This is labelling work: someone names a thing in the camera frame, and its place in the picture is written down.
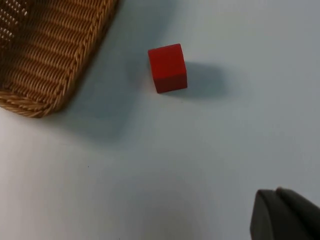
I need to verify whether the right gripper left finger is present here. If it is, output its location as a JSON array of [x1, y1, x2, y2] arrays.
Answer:
[[249, 188, 307, 240]]

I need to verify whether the red cube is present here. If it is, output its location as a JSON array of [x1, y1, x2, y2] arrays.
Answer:
[[147, 43, 189, 94]]

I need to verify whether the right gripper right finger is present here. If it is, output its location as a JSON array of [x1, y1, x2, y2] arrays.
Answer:
[[275, 187, 320, 240]]

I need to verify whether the pale brown wicker basket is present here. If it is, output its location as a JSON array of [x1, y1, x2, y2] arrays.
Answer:
[[0, 0, 120, 119]]

